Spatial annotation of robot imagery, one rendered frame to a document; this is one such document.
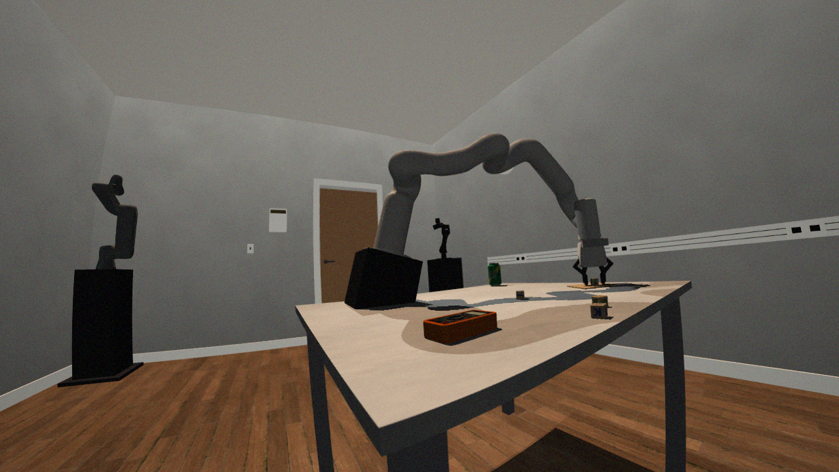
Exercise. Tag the tan flat mat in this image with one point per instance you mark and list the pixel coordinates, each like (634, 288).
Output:
(583, 286)

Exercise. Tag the green drink can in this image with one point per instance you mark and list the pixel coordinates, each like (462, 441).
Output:
(494, 274)

